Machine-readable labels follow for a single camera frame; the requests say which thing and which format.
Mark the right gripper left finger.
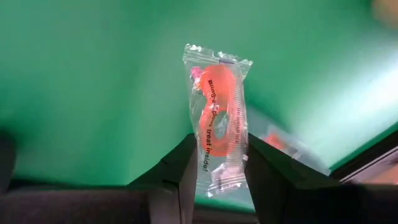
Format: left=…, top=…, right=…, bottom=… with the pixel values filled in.
left=0, top=133, right=199, bottom=224

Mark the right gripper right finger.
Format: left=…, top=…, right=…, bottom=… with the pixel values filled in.
left=247, top=133, right=398, bottom=224

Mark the clear-wrapped ring candy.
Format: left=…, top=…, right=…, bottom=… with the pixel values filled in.
left=182, top=43, right=254, bottom=198
left=257, top=124, right=331, bottom=175

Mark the green table mat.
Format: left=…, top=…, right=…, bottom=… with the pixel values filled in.
left=0, top=0, right=398, bottom=212

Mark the black aluminium table frame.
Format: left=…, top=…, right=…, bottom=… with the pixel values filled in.
left=329, top=129, right=398, bottom=187

